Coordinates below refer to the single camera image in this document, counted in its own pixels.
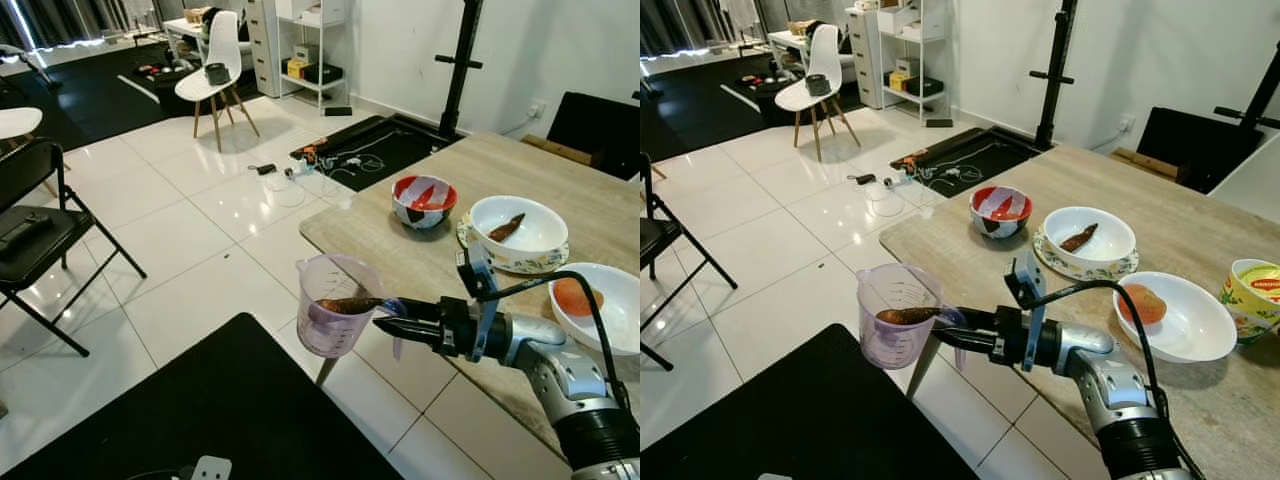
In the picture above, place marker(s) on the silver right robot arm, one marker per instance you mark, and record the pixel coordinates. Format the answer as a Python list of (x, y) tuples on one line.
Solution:
[(1110, 390), (560, 370)]

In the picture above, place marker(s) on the wide white bowl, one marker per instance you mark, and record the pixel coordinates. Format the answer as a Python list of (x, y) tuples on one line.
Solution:
[(1195, 325), (615, 320)]

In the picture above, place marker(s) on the black folding chair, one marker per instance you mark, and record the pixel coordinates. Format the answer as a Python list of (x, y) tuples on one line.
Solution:
[(655, 240), (35, 240)]

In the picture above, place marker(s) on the yellow Maggi noodle cup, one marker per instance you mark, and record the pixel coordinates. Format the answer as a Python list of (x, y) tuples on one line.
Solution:
[(1255, 300)]

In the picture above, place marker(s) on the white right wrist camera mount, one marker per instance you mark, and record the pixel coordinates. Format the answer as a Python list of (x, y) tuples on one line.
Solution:
[(1030, 310), (480, 300)]

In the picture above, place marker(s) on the brown pointed vegetable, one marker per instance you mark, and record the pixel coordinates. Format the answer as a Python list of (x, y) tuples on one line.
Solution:
[(1078, 237), (345, 305), (905, 315), (506, 227)]

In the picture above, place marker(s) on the white shelf unit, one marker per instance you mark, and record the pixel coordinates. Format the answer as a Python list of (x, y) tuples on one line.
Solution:
[(905, 85), (315, 75)]

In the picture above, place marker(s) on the black floor mat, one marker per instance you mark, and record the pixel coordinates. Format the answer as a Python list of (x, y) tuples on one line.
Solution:
[(800, 420)]

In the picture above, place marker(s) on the deep white bowl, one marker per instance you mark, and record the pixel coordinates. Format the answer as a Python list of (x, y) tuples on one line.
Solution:
[(540, 225), (1110, 235)]

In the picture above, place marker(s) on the small black device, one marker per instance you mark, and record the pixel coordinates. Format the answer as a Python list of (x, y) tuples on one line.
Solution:
[(862, 179), (263, 169)]

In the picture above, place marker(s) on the floral rimmed plate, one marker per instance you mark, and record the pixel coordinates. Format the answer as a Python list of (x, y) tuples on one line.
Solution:
[(480, 255), (1050, 265)]

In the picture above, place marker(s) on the grey tapered table leg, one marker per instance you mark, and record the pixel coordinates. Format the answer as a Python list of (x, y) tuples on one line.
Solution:
[(920, 375), (325, 370)]

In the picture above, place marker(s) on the black pouch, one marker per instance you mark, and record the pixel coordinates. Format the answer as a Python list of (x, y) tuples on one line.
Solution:
[(818, 85), (217, 74)]

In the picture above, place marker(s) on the white chair wooden legs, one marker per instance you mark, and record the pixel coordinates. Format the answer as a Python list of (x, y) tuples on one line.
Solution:
[(15, 122), (815, 90), (215, 75)]

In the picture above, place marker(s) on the flat cardboard piece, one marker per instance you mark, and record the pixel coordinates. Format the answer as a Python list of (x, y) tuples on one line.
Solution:
[(555, 150), (1150, 163)]

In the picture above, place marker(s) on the black square panel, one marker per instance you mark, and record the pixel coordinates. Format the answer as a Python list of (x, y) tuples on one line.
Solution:
[(1195, 145), (595, 130)]

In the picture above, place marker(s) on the black stand pole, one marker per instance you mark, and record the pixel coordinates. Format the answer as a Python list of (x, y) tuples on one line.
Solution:
[(1055, 80), (1255, 105), (460, 70)]

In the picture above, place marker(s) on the orange red tomato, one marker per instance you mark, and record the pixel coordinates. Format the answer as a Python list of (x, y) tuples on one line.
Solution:
[(575, 297), (1143, 303)]

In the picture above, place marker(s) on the red black white patterned bowl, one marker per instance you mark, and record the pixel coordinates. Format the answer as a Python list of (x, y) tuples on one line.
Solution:
[(425, 195), (1000, 205)]

